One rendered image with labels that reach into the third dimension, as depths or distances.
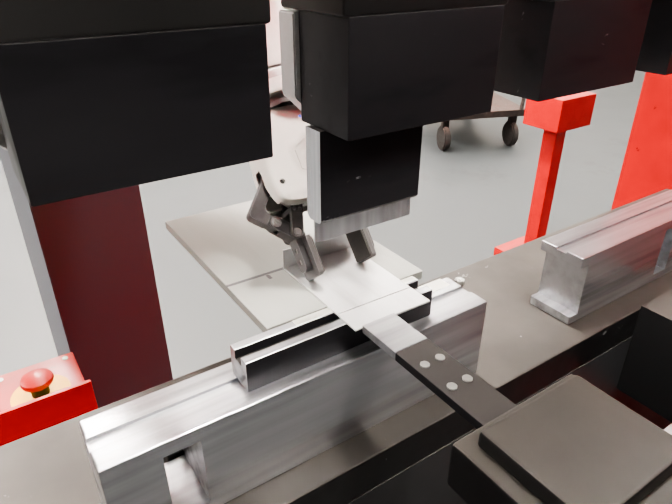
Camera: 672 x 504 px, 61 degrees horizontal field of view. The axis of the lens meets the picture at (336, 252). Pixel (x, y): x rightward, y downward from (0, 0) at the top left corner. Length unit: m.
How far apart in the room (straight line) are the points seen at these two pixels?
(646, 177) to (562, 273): 0.57
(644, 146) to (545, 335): 0.64
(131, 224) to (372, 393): 0.67
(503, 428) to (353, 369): 0.18
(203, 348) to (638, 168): 1.52
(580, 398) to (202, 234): 0.44
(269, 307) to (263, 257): 0.10
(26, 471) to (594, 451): 0.48
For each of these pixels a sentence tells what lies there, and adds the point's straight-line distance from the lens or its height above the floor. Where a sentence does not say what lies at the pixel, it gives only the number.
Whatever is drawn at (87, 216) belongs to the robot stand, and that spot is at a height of 0.88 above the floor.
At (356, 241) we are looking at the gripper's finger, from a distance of 0.58.
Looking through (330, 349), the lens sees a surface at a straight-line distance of 0.51.
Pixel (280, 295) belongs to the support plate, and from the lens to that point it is 0.55.
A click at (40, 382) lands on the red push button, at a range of 0.83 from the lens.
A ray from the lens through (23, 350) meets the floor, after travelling 2.38.
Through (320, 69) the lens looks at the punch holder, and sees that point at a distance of 0.42.
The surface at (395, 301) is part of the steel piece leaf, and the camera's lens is 0.54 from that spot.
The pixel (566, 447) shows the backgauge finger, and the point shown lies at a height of 1.03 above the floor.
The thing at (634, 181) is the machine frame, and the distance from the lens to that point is 1.32.
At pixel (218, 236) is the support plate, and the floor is 1.00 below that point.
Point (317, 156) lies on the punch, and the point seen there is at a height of 1.16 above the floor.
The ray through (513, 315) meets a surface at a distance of 0.77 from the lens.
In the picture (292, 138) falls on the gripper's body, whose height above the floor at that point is 1.13.
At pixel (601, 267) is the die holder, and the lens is 0.77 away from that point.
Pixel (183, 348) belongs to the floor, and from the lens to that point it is 2.17.
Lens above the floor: 1.30
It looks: 28 degrees down
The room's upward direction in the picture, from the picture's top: straight up
